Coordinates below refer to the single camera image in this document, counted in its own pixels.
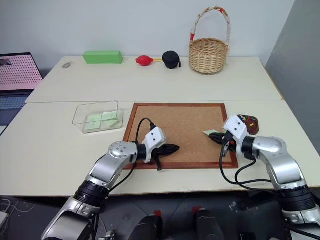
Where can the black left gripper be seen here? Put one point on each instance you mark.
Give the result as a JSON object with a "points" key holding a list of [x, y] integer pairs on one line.
{"points": [[158, 155]]}

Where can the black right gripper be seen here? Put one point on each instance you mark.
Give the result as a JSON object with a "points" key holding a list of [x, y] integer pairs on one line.
{"points": [[230, 145]]}

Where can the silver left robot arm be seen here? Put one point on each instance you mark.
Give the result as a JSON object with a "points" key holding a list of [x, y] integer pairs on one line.
{"points": [[110, 167]]}

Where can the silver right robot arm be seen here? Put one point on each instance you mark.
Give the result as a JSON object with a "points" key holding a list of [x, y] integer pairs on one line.
{"points": [[282, 160]]}

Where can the dark brown tray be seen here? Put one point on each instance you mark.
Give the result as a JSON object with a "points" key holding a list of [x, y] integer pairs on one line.
{"points": [[253, 128]]}

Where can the green sticky note with writing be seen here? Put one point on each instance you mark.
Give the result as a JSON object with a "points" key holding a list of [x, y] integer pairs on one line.
{"points": [[109, 115]]}

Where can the large green sticky note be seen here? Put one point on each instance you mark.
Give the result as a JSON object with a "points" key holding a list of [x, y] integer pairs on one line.
{"points": [[93, 122]]}

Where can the clear plastic box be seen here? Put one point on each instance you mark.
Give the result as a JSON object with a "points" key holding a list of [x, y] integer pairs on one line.
{"points": [[82, 117]]}

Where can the green rectangular box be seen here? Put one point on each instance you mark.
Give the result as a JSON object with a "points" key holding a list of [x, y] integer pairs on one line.
{"points": [[102, 57]]}

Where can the yellow pushpin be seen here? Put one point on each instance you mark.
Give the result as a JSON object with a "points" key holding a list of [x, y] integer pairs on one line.
{"points": [[252, 123]]}

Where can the dark rounded shape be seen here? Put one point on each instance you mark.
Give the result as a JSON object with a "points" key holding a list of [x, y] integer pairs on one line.
{"points": [[147, 228], [207, 225]]}

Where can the black zip case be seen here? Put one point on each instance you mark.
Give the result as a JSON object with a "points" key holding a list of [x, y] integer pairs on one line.
{"points": [[171, 60]]}

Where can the red rubber air blower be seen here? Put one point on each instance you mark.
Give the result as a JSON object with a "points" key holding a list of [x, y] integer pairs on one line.
{"points": [[143, 60]]}

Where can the small clear round object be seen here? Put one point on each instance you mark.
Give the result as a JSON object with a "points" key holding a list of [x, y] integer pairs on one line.
{"points": [[66, 65]]}

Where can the open laptop with pink screen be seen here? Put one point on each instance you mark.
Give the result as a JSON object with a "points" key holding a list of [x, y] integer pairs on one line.
{"points": [[17, 72]]}

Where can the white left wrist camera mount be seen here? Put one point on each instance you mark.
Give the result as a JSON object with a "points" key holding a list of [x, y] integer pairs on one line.
{"points": [[155, 138]]}

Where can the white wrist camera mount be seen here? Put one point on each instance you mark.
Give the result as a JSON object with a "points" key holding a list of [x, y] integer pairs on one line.
{"points": [[155, 138], [237, 127]]}

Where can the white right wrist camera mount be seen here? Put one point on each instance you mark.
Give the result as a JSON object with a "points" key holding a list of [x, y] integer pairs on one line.
{"points": [[237, 127]]}

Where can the cork board with wooden frame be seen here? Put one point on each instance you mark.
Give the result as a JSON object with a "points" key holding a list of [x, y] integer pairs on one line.
{"points": [[182, 125]]}

